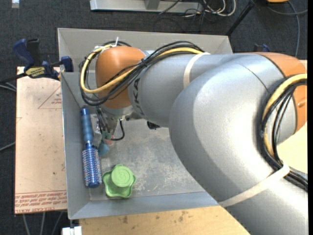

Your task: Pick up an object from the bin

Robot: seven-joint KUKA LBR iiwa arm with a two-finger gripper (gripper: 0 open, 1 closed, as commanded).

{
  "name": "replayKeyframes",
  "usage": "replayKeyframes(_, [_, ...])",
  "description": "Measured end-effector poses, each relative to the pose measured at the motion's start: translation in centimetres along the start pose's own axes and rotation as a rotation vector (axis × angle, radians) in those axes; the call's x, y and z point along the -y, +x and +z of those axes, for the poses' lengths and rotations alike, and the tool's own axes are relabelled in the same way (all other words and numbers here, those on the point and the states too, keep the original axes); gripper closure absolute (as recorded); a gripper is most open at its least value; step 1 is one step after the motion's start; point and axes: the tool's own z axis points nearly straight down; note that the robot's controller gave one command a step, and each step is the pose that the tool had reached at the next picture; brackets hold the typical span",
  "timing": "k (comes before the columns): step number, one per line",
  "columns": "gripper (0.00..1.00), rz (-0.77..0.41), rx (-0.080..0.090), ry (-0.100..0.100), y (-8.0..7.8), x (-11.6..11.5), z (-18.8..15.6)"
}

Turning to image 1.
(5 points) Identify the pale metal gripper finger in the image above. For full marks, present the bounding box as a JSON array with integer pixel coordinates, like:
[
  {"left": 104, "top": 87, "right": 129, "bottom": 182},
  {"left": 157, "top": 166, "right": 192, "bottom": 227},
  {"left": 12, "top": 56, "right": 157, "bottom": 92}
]
[{"left": 93, "top": 130, "right": 103, "bottom": 149}]

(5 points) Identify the small teal round object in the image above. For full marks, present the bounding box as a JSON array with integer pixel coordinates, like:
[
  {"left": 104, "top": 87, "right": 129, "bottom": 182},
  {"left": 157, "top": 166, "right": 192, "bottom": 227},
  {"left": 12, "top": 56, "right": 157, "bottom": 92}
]
[{"left": 98, "top": 141, "right": 110, "bottom": 156}]

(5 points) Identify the blue round hairbrush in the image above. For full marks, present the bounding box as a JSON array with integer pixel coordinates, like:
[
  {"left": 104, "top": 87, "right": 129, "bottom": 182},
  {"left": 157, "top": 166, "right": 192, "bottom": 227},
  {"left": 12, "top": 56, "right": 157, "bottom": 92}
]
[{"left": 80, "top": 107, "right": 103, "bottom": 188}]

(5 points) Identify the green star-shaped cup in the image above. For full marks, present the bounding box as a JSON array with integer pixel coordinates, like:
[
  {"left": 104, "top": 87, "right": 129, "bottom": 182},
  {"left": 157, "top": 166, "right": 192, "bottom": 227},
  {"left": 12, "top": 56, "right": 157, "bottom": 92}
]
[{"left": 102, "top": 164, "right": 136, "bottom": 200}]

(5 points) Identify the grey metal bin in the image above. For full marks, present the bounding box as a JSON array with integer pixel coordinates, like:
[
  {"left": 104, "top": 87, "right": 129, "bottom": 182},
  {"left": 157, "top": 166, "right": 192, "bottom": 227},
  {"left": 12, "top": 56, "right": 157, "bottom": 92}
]
[{"left": 57, "top": 27, "right": 234, "bottom": 220}]

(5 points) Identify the brown cardboard board red print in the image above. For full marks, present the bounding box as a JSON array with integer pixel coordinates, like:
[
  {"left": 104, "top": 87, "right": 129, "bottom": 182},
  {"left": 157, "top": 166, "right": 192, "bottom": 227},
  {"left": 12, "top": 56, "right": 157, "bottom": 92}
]
[{"left": 14, "top": 66, "right": 68, "bottom": 215}]

